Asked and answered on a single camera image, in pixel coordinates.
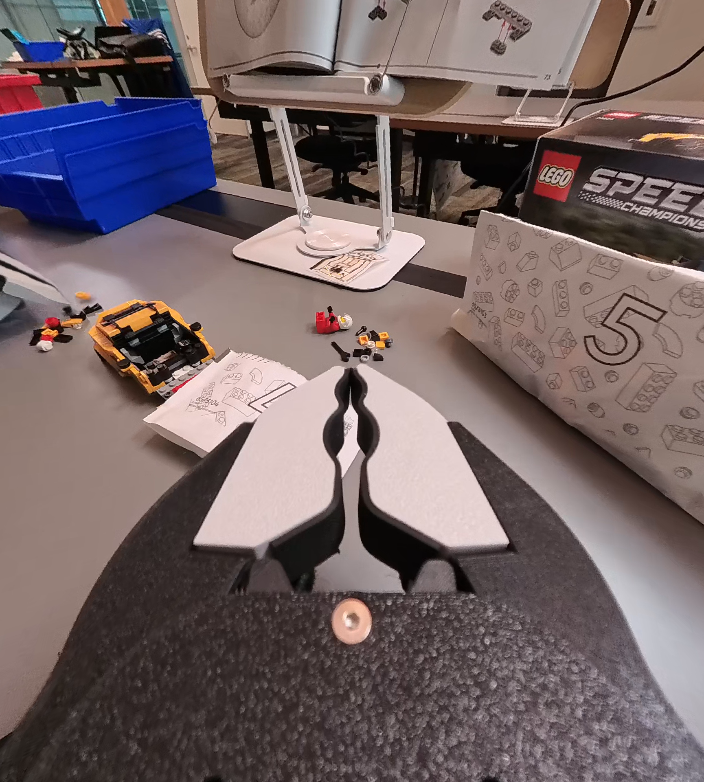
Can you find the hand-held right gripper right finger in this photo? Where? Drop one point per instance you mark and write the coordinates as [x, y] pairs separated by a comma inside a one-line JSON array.
[[437, 482]]

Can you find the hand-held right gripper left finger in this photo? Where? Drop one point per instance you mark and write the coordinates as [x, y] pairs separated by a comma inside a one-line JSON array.
[[272, 476]]

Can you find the large pile of toy bricks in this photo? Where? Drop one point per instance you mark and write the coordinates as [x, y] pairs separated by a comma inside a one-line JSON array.
[[52, 333]]

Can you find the torn white paper bag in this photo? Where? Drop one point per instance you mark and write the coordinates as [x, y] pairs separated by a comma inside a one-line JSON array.
[[205, 409]]

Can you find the black toy set box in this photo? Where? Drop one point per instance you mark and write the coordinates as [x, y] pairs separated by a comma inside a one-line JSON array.
[[633, 189]]

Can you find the yellow toy brick car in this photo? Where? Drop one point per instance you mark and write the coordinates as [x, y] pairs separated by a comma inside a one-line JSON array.
[[144, 339]]

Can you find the blue plastic bin holding paper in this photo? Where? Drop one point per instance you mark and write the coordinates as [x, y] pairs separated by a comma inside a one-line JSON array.
[[113, 168]]

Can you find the black toy wrench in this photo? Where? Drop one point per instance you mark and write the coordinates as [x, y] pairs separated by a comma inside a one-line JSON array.
[[339, 348]]

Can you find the small group of toy bricks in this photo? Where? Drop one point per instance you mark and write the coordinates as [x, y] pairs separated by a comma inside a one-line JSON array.
[[374, 342]]

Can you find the red toy minifigure body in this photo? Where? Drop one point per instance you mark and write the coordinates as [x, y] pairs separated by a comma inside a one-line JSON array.
[[325, 324]]

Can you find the white toy minifigure helmet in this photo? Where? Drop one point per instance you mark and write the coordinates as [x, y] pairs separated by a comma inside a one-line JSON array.
[[344, 322]]

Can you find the small blue background bin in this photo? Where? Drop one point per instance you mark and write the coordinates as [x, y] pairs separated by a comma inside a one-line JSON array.
[[40, 50]]

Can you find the wooden background table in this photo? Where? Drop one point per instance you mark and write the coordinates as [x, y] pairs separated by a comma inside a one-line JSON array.
[[89, 61]]

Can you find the full white paper bag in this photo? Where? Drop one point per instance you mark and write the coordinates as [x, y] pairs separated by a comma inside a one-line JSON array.
[[633, 379]]

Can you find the sticker sheet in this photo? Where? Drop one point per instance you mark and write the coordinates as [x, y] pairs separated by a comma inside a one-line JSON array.
[[349, 267]]

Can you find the white adjustable stand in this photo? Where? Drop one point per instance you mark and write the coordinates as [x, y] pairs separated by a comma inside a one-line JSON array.
[[327, 244]]

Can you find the black bag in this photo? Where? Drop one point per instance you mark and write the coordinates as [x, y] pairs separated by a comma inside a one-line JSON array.
[[129, 47]]

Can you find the black office chair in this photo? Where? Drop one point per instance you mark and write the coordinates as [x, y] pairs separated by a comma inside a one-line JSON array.
[[333, 156]]

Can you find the brown background desk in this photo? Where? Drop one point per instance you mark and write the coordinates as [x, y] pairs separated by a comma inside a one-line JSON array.
[[449, 125]]

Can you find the open booklet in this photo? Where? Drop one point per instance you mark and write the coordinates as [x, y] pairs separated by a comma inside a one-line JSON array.
[[303, 30]]

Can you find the clear acrylic stand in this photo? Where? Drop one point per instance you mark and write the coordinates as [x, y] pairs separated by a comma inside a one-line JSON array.
[[538, 117]]

